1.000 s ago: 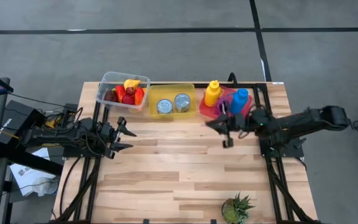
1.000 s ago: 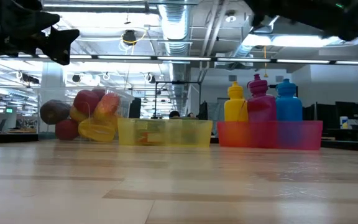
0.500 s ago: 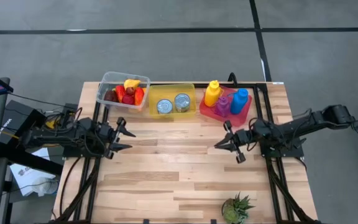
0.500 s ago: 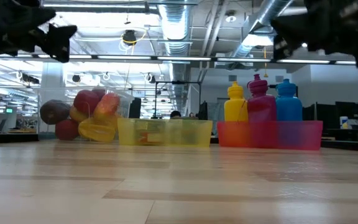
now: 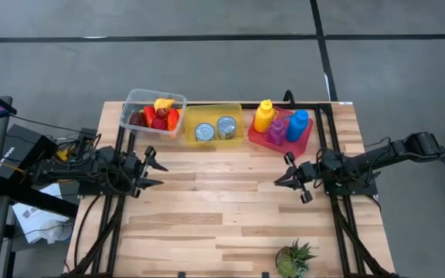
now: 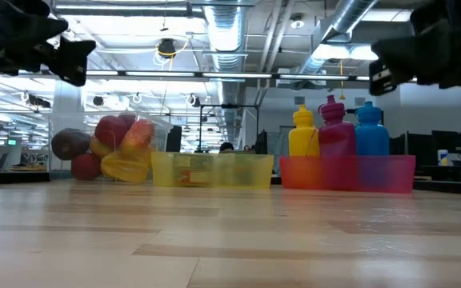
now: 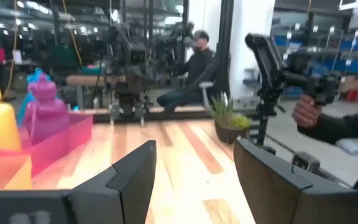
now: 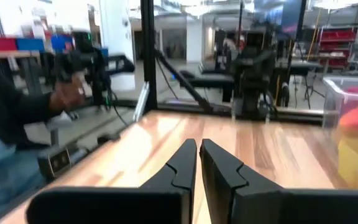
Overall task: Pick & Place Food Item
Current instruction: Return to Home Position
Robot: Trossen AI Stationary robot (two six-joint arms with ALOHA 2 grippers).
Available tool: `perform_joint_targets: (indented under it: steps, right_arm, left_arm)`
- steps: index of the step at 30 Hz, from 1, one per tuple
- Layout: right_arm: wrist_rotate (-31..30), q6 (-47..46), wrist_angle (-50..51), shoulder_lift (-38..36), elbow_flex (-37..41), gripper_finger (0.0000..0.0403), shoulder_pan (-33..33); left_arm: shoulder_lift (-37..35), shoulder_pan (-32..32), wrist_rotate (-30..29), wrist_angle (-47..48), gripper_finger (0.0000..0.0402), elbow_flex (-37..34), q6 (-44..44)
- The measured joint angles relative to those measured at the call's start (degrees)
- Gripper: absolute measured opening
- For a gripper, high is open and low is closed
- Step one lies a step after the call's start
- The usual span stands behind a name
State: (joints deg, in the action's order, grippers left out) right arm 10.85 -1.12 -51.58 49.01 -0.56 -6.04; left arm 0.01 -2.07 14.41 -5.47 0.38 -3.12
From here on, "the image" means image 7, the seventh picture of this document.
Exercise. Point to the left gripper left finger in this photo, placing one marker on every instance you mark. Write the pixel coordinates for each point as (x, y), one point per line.
(117, 202)

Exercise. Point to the potted green plant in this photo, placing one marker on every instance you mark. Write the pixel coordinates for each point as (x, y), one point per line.
(228, 133)

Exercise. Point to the black handheld camera gimbal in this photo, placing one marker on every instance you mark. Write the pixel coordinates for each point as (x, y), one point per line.
(269, 59)

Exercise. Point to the person's hand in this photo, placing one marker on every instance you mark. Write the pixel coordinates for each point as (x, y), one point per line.
(304, 113)

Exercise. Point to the pink translucent plastic bin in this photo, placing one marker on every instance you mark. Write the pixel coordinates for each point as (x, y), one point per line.
(61, 146)

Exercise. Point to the black frame post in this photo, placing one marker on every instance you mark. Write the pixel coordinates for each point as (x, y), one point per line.
(225, 46)

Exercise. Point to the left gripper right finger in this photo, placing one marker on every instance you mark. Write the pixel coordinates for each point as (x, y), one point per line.
(269, 186)

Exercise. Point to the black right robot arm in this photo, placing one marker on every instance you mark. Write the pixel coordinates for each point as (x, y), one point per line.
(129, 93)

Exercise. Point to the wooden bench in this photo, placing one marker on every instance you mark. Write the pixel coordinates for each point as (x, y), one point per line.
(82, 80)

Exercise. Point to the blue plastic bottle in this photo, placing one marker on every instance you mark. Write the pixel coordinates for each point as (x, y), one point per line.
(35, 76)

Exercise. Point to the person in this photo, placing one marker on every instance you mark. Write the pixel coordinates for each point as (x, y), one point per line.
(197, 65)

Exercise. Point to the magenta plastic bottle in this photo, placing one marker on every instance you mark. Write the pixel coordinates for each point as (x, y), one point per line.
(47, 118)

